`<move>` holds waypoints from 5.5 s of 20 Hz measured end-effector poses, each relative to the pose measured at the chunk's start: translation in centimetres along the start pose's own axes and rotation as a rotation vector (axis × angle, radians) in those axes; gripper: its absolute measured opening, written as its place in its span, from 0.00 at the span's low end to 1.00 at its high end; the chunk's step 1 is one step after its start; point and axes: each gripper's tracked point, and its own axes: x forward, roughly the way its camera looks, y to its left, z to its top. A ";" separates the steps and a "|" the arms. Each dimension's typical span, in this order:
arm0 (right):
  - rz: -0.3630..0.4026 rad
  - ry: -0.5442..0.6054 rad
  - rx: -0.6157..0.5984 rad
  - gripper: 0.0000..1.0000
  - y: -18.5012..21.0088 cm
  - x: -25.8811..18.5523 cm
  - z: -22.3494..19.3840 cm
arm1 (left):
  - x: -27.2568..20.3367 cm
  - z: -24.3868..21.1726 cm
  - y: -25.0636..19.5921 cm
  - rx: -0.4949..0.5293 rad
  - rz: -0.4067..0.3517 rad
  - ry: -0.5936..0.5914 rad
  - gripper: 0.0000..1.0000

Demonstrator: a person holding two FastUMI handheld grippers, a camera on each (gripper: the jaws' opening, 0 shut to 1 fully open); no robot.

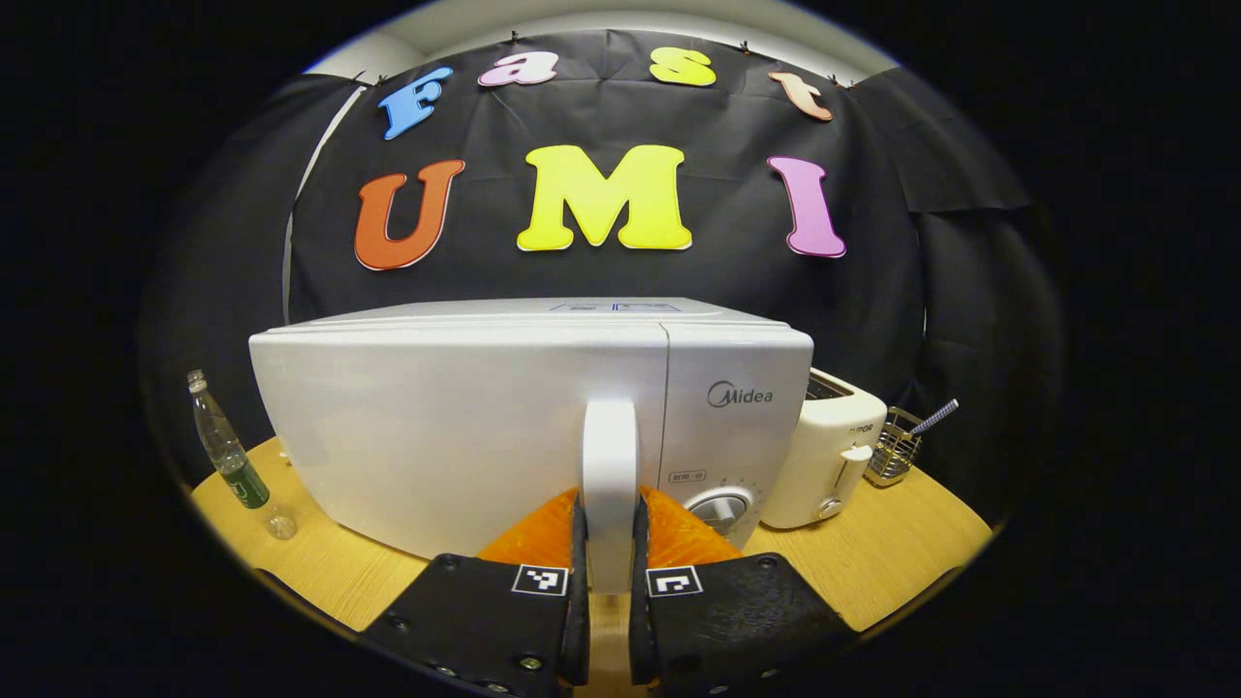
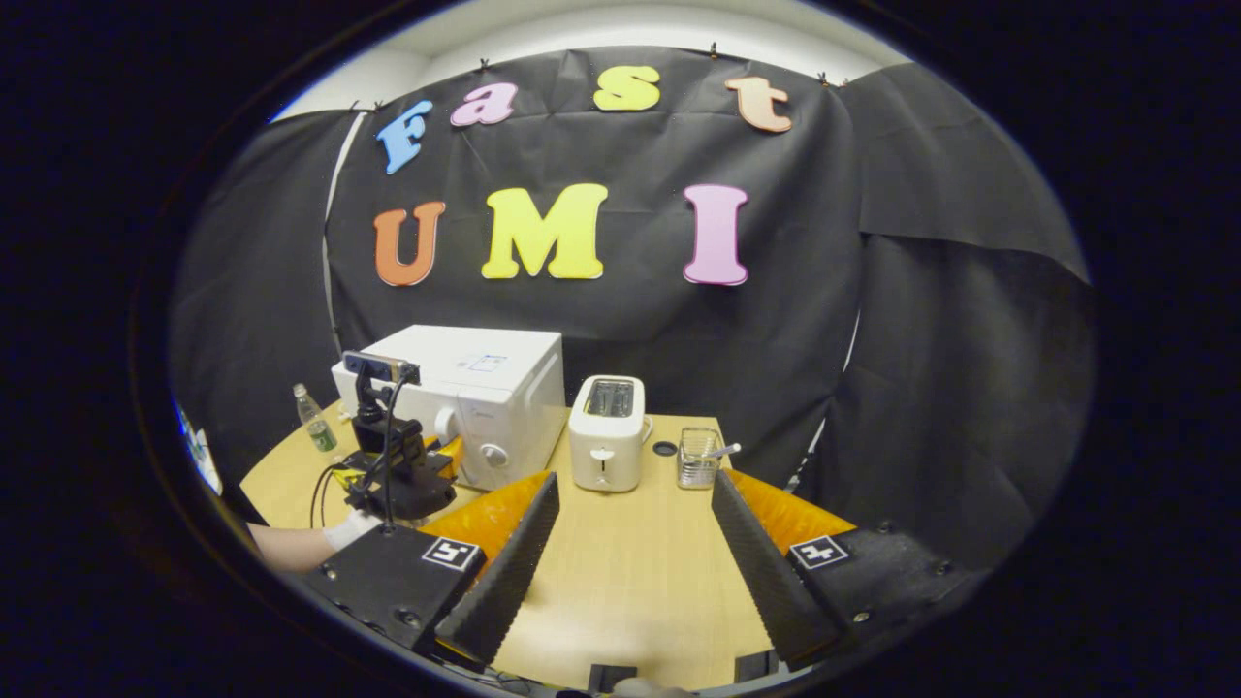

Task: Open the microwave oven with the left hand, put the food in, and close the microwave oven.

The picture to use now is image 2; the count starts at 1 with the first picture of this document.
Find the white microwave oven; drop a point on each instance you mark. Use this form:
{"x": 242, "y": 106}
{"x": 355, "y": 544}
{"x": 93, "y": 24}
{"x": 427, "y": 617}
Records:
{"x": 504, "y": 388}

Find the clear plastic water bottle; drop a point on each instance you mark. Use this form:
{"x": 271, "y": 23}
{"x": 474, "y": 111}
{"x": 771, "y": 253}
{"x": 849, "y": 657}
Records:
{"x": 318, "y": 431}

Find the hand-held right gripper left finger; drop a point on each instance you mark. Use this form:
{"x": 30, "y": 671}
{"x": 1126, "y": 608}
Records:
{"x": 514, "y": 572}

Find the white toaster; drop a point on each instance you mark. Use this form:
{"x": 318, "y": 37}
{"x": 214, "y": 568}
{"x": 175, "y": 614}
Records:
{"x": 606, "y": 436}

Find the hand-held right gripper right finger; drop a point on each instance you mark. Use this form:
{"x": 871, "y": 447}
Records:
{"x": 766, "y": 572}

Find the white spoon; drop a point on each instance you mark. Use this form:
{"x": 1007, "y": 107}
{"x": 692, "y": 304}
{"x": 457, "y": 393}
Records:
{"x": 725, "y": 451}

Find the black round desk grommet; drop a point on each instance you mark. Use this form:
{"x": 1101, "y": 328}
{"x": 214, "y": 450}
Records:
{"x": 665, "y": 448}

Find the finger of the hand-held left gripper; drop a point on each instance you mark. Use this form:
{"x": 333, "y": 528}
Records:
{"x": 448, "y": 456}

